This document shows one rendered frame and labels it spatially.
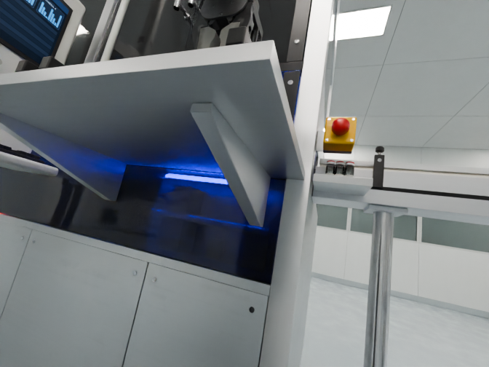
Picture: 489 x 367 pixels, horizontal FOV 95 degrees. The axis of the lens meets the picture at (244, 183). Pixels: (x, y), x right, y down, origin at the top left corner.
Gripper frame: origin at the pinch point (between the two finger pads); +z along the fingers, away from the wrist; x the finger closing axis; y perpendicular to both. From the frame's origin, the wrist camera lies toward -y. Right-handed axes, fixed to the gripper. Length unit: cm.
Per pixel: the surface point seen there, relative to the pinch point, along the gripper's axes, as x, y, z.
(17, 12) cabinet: 89, 9, -38
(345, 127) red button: -19.0, 28.9, -7.2
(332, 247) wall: -40, 492, 23
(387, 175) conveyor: -31, 43, -1
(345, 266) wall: -66, 493, 55
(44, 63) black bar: 20.9, -7.6, 2.8
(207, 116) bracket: -1.6, -0.9, 7.0
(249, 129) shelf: -5.0, 5.5, 5.5
